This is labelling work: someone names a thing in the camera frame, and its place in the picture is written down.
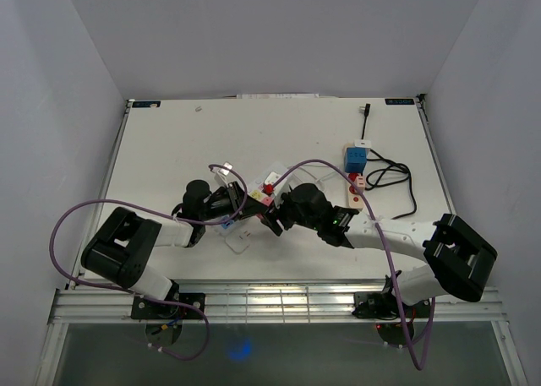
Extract white power cord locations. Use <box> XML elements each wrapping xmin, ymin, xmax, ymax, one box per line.
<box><xmin>287</xmin><ymin>164</ymin><xmax>347</xmax><ymax>193</ymax></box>

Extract small white plug adapter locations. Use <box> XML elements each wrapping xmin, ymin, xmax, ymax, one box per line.
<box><xmin>225</xmin><ymin>230</ymin><xmax>251</xmax><ymax>255</ymax></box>

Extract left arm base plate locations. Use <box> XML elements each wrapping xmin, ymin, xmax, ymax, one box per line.
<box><xmin>130</xmin><ymin>292</ymin><xmax>206</xmax><ymax>321</ymax></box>

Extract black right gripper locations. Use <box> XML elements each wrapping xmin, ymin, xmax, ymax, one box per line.
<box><xmin>260</xmin><ymin>191</ymin><xmax>320</xmax><ymax>236</ymax></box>

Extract white multicolour power strip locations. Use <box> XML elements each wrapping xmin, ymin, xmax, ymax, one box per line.
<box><xmin>214</xmin><ymin>161</ymin><xmax>287</xmax><ymax>237</ymax></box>

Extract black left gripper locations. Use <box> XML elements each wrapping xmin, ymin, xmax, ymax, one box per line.
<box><xmin>199</xmin><ymin>181</ymin><xmax>265</xmax><ymax>222</ymax></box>

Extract beige red power strip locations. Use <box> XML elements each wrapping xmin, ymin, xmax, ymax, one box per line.
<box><xmin>343</xmin><ymin>144</ymin><xmax>364</xmax><ymax>210</ymax></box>

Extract white usb charger plug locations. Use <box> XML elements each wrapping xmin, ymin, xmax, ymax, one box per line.
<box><xmin>354</xmin><ymin>139</ymin><xmax>372</xmax><ymax>149</ymax></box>

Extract black power cord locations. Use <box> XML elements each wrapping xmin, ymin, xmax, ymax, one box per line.
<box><xmin>357</xmin><ymin>102</ymin><xmax>419</xmax><ymax>220</ymax></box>

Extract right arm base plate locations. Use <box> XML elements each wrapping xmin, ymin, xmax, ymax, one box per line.
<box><xmin>352</xmin><ymin>291</ymin><xmax>431</xmax><ymax>321</ymax></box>

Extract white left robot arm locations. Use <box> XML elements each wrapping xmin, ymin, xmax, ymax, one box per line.
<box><xmin>81</xmin><ymin>180</ymin><xmax>271</xmax><ymax>318</ymax></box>

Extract pink plug adapter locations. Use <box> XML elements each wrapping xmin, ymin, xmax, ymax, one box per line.
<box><xmin>260</xmin><ymin>196</ymin><xmax>273</xmax><ymax>206</ymax></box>

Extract papers at back edge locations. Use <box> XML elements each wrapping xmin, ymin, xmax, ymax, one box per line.
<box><xmin>235</xmin><ymin>93</ymin><xmax>335</xmax><ymax>100</ymax></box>

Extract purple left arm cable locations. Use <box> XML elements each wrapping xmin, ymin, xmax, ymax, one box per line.
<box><xmin>49</xmin><ymin>163</ymin><xmax>250</xmax><ymax>362</ymax></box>

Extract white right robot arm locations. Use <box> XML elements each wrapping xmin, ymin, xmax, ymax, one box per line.
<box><xmin>263</xmin><ymin>183</ymin><xmax>498</xmax><ymax>316</ymax></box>

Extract blue cube socket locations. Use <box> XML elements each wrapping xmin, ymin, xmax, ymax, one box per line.
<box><xmin>344</xmin><ymin>146</ymin><xmax>367</xmax><ymax>174</ymax></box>

